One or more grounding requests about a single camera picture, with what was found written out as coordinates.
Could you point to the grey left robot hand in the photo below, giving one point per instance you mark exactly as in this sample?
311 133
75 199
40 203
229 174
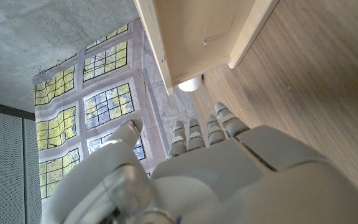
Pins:
228 180

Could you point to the wooden box with slot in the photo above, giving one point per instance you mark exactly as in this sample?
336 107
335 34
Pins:
194 34

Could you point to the white paper roll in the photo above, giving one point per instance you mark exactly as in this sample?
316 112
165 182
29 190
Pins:
190 85

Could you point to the printed window backdrop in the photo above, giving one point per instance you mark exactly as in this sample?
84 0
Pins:
104 102

